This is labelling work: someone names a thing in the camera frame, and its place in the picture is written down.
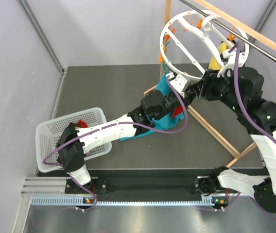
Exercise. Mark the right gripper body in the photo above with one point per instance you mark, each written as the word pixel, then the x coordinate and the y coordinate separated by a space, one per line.
pixel 218 87

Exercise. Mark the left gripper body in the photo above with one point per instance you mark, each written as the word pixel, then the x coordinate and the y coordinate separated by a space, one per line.
pixel 186 99

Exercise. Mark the red sock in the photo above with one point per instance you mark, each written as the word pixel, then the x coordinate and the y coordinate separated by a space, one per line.
pixel 82 124
pixel 177 111

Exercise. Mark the teal clothespin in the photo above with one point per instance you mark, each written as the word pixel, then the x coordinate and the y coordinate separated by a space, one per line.
pixel 165 68

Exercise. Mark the white round clip hanger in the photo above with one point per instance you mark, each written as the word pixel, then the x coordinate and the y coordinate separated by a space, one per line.
pixel 194 39

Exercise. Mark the teal cloth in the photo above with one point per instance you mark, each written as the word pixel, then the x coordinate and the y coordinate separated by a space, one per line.
pixel 155 111

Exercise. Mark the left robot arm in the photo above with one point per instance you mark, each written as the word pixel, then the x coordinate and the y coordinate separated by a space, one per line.
pixel 73 144

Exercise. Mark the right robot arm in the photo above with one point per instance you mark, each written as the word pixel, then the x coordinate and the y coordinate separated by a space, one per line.
pixel 242 93

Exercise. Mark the yellow cloth with black trim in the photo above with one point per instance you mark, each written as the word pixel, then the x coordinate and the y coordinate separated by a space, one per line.
pixel 213 64

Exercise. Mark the metal hanging rod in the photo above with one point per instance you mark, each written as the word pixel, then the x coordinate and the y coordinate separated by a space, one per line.
pixel 249 31

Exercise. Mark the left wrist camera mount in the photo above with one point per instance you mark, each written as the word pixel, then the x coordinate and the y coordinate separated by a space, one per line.
pixel 178 83

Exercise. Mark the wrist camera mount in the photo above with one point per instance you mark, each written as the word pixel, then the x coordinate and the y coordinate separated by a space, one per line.
pixel 178 83
pixel 228 56

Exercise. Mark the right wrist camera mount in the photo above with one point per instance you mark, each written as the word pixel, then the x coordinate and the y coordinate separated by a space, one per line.
pixel 228 56

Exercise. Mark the wooden drying rack frame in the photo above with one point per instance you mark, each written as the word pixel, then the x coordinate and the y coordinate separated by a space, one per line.
pixel 195 147

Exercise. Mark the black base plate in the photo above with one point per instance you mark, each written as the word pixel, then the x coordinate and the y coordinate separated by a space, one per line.
pixel 127 187

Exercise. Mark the slotted cable duct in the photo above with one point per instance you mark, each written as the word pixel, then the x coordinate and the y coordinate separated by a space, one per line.
pixel 84 201

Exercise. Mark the aluminium frame rail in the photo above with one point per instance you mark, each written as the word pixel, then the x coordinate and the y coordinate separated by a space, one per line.
pixel 40 33

